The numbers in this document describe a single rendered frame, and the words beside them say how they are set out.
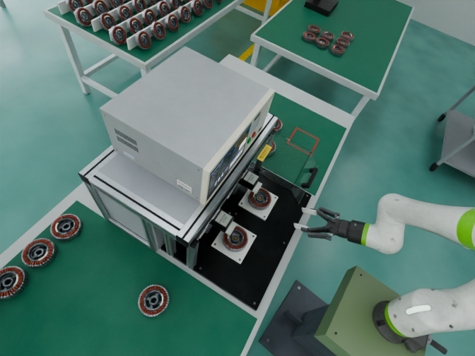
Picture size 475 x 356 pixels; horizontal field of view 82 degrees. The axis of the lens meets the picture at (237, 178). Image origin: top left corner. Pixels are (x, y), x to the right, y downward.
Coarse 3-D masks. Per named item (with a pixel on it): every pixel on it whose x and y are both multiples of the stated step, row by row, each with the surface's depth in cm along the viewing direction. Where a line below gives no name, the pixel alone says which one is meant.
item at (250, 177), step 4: (248, 172) 126; (252, 172) 126; (244, 176) 124; (248, 176) 125; (252, 176) 125; (256, 176) 125; (244, 180) 123; (248, 180) 123; (252, 180) 124; (256, 180) 124; (244, 184) 125; (248, 184) 124; (252, 184) 123; (256, 184) 128; (260, 184) 128; (248, 188) 125; (252, 188) 124; (256, 188) 127; (256, 192) 125
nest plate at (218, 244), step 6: (240, 228) 125; (222, 234) 123; (234, 234) 123; (252, 234) 125; (216, 240) 120; (240, 240) 122; (252, 240) 123; (216, 246) 119; (222, 246) 120; (246, 246) 121; (222, 252) 119; (228, 252) 118; (234, 252) 119; (240, 252) 119; (246, 252) 120; (234, 258) 118; (240, 258) 118
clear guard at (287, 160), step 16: (272, 144) 118; (288, 144) 120; (256, 160) 112; (272, 160) 113; (288, 160) 115; (304, 160) 116; (272, 176) 109; (288, 176) 110; (304, 176) 114; (304, 192) 114
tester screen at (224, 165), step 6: (246, 132) 91; (240, 138) 88; (240, 144) 93; (234, 150) 89; (228, 156) 86; (222, 162) 83; (228, 162) 91; (216, 168) 80; (222, 168) 87; (228, 168) 96; (216, 174) 84; (210, 180) 81; (216, 180) 88; (210, 186) 85; (216, 186) 93; (210, 192) 89
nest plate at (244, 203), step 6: (246, 192) 136; (246, 198) 134; (276, 198) 137; (240, 204) 132; (246, 204) 133; (270, 204) 135; (252, 210) 131; (258, 210) 132; (264, 210) 132; (270, 210) 133; (258, 216) 131; (264, 216) 131
